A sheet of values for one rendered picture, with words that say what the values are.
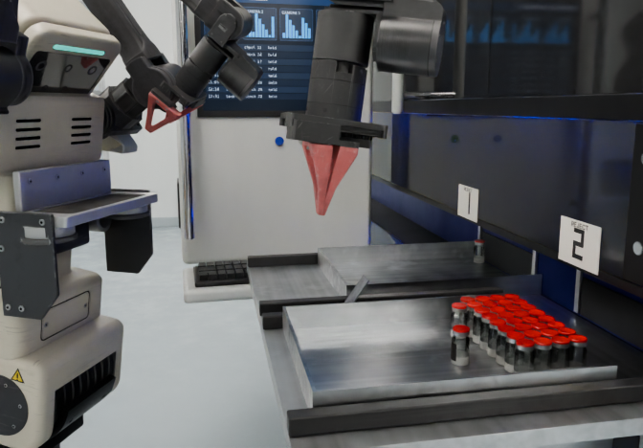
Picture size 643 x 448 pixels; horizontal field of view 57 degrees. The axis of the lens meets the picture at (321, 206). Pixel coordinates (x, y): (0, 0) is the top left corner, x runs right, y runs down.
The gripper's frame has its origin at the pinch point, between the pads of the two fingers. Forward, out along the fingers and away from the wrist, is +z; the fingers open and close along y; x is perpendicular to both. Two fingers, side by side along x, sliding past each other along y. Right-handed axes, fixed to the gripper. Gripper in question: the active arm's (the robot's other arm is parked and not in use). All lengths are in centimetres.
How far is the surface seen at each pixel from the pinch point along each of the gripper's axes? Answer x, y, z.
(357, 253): 54, 20, 15
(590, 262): 4.7, 36.2, 4.0
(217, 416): 161, 4, 106
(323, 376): 4.8, 3.9, 20.6
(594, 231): 4.3, 35.6, 0.0
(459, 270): 45, 38, 15
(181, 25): 81, -20, -28
